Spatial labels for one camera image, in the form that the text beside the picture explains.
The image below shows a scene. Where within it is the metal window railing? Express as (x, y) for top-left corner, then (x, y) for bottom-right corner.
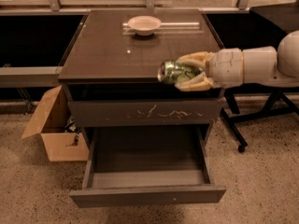
(1, 0), (286, 87)

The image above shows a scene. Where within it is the grey drawer cabinet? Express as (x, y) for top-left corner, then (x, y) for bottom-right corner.
(61, 9), (223, 140)

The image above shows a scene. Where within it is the open grey middle drawer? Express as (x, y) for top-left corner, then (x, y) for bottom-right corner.
(70, 125), (226, 208)

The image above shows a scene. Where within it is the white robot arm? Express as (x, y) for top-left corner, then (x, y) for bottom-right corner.
(175, 31), (299, 91)

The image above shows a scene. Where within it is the green soda can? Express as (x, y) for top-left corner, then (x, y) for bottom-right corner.
(157, 61), (203, 84)

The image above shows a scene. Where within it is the white bowl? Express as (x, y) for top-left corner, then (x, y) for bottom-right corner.
(128, 16), (162, 36)

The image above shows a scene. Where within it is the closed grey top drawer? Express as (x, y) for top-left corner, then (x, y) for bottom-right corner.
(68, 98), (224, 127)

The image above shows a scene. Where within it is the open cardboard box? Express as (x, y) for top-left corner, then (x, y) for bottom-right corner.
(21, 86), (89, 161)

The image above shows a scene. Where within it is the dark side table top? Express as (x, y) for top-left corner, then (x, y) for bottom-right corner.
(249, 2), (299, 33)

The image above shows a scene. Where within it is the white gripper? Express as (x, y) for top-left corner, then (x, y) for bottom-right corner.
(175, 49), (244, 91)

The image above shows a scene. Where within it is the black wheeled stand base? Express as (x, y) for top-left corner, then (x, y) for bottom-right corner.
(221, 88), (299, 153)

